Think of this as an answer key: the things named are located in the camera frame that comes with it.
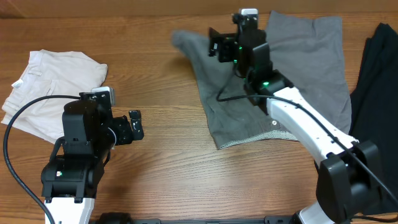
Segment grey shorts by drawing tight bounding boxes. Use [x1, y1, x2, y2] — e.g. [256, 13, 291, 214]
[172, 11, 351, 149]

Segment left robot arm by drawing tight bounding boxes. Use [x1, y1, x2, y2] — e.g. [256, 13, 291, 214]
[41, 91, 144, 223]

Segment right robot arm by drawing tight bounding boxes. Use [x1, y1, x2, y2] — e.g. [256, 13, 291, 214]
[209, 27, 396, 223]

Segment folded cream shorts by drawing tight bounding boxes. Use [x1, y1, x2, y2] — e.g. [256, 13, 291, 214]
[1, 50, 108, 143]

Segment black polo shirt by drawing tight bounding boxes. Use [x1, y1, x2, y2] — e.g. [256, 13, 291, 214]
[348, 22, 398, 215]

